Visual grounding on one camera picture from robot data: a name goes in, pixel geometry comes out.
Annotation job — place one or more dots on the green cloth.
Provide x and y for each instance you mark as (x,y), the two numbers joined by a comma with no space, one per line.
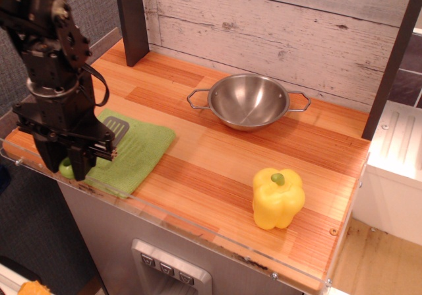
(138,153)

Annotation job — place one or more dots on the grey toy kitchen cabinet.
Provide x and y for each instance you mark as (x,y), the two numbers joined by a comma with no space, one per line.
(109,231)

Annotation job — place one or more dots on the green handled grey spatula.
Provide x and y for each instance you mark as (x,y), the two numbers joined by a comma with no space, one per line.
(119,128)

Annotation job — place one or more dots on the clear acrylic guard rail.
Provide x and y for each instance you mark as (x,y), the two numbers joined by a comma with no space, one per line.
(202,189)

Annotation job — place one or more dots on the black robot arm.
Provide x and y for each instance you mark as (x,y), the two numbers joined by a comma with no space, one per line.
(48,42)

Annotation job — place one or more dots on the steel two-handled bowl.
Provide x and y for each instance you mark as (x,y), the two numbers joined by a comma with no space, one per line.
(248,102)

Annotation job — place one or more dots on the dark support post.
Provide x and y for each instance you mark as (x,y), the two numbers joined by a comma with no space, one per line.
(134,30)
(399,48)

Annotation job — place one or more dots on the dark left support post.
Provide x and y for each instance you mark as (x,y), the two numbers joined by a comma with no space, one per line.
(134,30)

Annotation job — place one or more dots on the orange object bottom left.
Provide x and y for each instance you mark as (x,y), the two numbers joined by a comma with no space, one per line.
(33,288)

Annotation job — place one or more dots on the yellow toy bell pepper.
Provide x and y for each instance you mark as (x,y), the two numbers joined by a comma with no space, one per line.
(278,196)

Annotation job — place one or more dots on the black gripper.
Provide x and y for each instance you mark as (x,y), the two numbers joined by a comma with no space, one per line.
(63,124)

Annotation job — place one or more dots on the dark right support post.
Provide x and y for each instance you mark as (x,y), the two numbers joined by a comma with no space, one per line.
(399,48)

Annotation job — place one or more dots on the silver dispenser button panel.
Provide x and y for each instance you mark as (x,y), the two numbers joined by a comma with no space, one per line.
(163,273)

